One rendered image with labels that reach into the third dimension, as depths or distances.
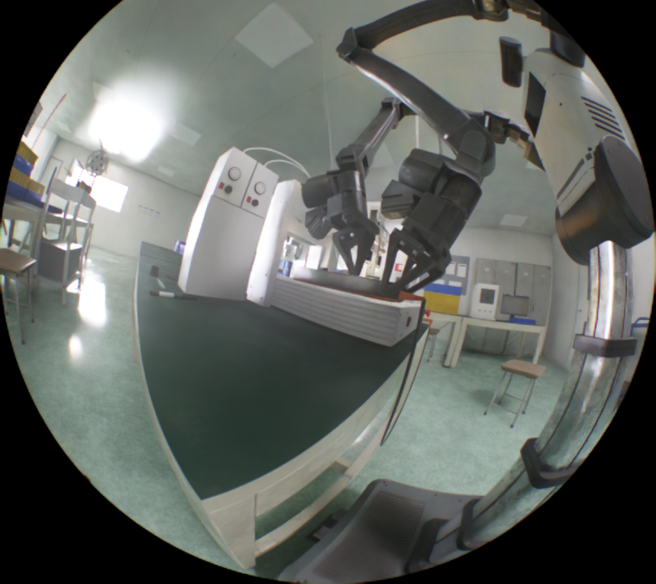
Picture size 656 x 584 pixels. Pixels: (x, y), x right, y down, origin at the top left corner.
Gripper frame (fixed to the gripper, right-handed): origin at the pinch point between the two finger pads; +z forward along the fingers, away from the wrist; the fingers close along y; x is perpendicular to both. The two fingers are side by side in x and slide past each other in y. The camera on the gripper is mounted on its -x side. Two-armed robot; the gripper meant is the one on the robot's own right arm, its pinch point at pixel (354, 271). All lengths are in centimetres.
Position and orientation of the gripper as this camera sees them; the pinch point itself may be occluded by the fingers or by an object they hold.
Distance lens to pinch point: 33.2
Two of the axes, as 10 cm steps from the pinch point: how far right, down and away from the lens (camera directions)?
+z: -0.1, 9.5, -3.0
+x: 7.8, -1.8, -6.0
